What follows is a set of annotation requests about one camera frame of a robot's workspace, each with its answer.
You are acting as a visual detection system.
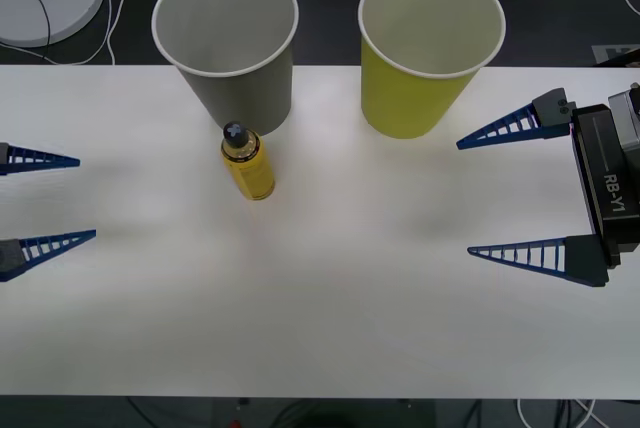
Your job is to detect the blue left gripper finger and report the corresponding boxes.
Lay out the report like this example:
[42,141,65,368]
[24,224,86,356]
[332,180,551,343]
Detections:
[0,142,81,177]
[0,229,98,283]

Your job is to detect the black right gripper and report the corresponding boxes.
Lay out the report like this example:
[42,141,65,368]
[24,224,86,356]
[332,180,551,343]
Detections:
[455,88,640,288]

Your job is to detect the yellow bottle with black cap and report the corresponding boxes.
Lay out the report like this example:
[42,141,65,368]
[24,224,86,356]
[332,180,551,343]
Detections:
[220,120,276,202]

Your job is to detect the black and white floor marker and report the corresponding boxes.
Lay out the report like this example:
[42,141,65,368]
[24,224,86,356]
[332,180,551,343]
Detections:
[592,42,640,68]

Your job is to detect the yellow-green plastic waste bin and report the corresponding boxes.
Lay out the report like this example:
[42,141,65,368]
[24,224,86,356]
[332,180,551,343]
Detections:
[357,0,507,140]

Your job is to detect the grey plastic waste bin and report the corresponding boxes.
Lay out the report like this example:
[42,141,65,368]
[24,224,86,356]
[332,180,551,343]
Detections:
[151,0,300,139]

